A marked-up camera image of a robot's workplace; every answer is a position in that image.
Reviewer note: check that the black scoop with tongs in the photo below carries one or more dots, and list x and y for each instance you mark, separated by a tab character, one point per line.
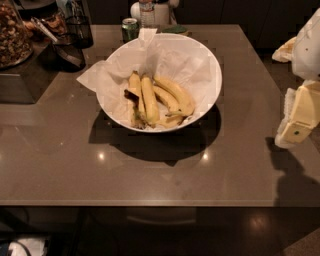
69	57

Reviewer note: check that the green lid on table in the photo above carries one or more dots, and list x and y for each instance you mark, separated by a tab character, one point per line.
176	29

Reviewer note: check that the white bowl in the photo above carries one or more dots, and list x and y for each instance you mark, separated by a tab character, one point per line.
203	90

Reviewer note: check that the glass jar of nuts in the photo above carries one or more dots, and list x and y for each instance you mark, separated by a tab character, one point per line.
15	45

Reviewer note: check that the black mesh cup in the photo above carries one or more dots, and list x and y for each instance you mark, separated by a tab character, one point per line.
79	28

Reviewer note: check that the green soda can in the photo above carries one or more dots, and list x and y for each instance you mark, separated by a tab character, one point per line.
130	29

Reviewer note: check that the snack jar at back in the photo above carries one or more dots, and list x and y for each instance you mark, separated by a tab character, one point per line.
55	23

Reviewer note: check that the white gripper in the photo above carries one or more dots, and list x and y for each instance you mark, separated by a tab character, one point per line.
307	50

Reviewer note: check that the white paper liner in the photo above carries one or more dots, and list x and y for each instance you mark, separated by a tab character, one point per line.
173	60

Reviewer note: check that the clear plastic water bottle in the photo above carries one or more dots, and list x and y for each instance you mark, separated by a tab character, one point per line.
147	13

